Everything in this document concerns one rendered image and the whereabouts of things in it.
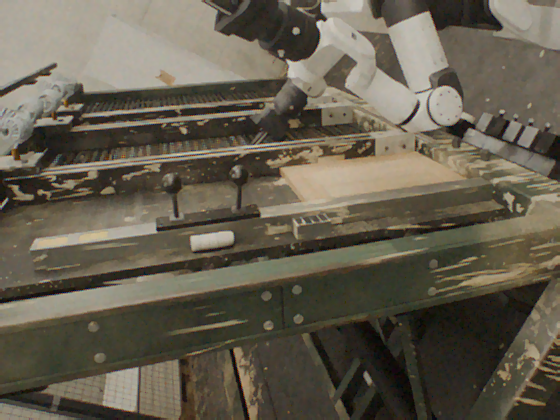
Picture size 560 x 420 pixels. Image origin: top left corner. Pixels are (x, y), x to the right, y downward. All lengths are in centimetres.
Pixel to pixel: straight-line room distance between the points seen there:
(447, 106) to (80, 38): 567
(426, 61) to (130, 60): 413
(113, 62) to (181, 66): 62
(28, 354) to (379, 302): 52
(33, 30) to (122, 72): 177
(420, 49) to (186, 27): 542
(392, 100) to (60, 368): 70
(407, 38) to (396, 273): 46
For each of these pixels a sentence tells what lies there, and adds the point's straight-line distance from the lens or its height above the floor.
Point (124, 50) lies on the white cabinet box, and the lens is 495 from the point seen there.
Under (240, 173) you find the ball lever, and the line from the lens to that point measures 90.
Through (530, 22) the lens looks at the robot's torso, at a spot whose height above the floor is 87.
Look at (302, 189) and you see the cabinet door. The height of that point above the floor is 123.
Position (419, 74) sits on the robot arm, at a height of 120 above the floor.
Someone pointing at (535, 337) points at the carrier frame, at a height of 79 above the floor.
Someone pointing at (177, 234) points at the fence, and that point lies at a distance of 97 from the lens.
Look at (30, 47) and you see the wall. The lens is 650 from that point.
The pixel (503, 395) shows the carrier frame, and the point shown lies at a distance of 118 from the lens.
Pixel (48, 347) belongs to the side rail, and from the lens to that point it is 80.
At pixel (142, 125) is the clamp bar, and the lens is 178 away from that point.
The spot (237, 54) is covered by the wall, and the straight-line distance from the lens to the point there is 640.
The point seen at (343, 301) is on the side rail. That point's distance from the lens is 81.
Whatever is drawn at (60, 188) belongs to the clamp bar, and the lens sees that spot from 134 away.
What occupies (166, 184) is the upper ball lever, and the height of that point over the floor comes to 156.
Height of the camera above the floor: 169
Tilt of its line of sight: 22 degrees down
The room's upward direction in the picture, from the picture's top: 65 degrees counter-clockwise
